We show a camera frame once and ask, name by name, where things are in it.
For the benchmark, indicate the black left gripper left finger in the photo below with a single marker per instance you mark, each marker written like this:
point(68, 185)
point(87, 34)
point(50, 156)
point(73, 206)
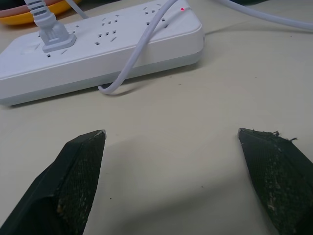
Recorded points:
point(71, 186)

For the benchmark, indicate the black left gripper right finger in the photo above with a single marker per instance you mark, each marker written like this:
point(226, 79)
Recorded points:
point(276, 176)

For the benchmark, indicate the white power strip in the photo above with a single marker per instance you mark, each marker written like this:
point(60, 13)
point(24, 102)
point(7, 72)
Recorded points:
point(102, 52)

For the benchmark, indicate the grey power plug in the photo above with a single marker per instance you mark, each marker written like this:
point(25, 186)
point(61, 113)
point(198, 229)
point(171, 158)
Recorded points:
point(50, 31)

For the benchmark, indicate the yellow plate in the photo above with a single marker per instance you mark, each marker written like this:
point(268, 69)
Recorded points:
point(34, 15)

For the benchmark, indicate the pink plate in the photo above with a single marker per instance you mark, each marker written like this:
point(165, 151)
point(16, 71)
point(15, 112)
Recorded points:
point(17, 11)

